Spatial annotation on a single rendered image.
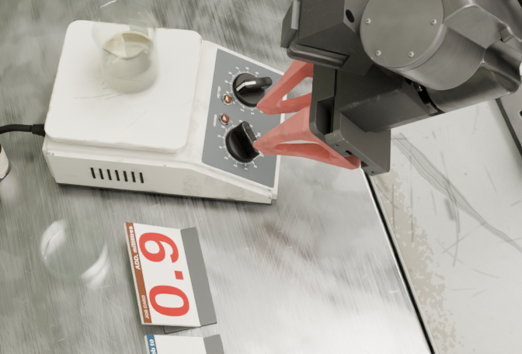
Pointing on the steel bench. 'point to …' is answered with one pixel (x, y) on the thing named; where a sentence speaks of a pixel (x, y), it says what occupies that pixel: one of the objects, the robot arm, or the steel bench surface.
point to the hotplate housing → (179, 183)
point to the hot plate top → (71, 48)
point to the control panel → (237, 64)
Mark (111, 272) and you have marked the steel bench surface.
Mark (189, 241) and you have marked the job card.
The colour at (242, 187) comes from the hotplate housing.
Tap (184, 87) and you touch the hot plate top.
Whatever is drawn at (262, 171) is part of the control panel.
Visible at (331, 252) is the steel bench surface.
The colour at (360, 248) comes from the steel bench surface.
